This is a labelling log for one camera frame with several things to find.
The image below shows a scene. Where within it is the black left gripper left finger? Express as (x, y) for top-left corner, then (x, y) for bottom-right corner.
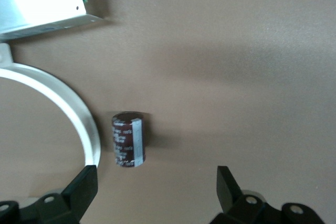
(0, 165), (99, 224)

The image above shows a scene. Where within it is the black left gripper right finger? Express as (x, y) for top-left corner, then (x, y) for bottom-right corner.
(211, 165), (323, 224)

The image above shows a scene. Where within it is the small black connector block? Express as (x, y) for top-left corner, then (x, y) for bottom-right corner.
(111, 111), (147, 168)

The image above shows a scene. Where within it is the white semicircular bracket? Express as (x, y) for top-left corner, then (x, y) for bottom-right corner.
(0, 42), (102, 168)

